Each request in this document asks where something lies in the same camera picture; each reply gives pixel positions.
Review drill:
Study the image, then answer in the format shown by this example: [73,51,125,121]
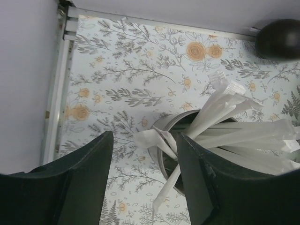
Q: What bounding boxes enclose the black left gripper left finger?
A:
[0,131,113,225]

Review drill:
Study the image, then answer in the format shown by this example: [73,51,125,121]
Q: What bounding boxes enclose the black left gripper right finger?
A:
[176,133,300,225]

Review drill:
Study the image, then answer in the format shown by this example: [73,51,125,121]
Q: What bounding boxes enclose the grey straw holder cup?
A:
[148,109,200,180]

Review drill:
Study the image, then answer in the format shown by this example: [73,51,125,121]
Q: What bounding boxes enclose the floral table mat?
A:
[59,15,300,225]

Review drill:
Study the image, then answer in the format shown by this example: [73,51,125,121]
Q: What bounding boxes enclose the purple eggplant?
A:
[255,19,300,61]

